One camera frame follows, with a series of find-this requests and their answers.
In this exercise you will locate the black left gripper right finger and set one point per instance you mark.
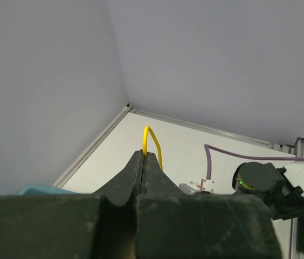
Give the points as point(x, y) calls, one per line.
point(171, 224)

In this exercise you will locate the aluminium table edge rail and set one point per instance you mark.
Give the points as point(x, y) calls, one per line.
point(183, 152)

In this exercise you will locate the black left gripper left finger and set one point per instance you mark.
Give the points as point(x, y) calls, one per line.
point(97, 225)

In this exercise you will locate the teal four-compartment tray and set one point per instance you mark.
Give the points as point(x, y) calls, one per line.
point(36, 189)

